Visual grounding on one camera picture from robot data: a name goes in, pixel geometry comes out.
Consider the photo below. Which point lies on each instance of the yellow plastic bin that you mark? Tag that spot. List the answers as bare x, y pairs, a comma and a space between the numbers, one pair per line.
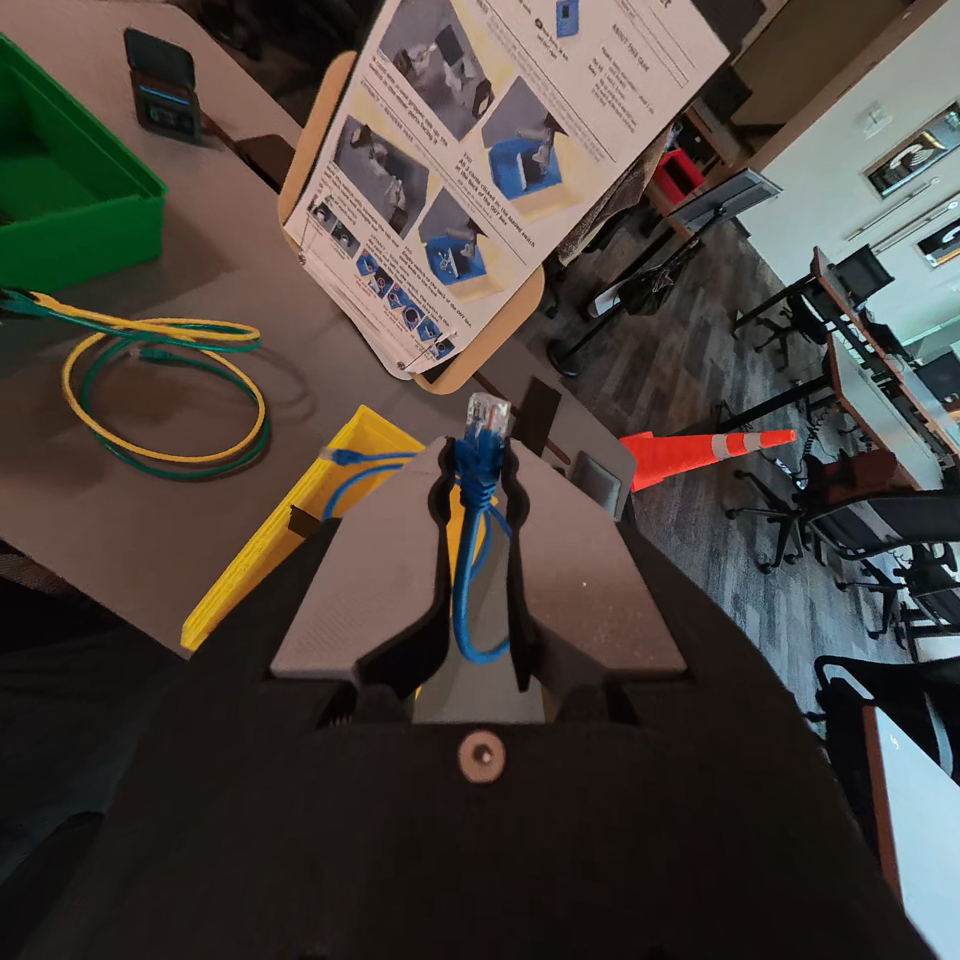
255, 555

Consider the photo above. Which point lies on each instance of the grey flat plate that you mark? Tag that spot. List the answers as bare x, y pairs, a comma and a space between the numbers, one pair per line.
596, 484

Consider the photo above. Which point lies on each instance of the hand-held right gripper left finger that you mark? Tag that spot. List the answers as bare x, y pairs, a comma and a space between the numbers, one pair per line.
367, 585

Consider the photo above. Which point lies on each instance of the orange traffic cone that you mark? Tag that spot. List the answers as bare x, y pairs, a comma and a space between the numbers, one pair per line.
675, 457

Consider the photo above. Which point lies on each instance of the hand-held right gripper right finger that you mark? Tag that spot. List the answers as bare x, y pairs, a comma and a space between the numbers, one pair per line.
592, 592

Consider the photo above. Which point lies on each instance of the printed instruction sheet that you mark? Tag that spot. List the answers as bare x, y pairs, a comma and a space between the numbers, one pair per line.
525, 150

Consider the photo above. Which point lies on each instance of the framed wall picture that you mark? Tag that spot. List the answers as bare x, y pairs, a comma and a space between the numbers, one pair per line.
941, 244
911, 154

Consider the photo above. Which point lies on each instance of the white desk with brown edge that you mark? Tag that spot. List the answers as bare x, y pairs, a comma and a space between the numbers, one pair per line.
922, 825

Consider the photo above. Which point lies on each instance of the red box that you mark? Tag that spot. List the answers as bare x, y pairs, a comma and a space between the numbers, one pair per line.
679, 176

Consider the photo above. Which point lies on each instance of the small black device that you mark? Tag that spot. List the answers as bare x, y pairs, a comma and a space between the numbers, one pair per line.
161, 90

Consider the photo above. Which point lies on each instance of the brown edged desk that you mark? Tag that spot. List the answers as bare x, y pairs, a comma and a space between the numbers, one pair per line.
862, 390

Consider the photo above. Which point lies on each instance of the black office chair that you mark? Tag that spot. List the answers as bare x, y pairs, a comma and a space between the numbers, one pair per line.
862, 517

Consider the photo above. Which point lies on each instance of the green plastic bin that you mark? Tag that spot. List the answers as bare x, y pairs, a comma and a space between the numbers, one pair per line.
75, 232

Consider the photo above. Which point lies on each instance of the black stand with panel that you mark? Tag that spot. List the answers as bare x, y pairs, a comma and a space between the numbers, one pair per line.
720, 199

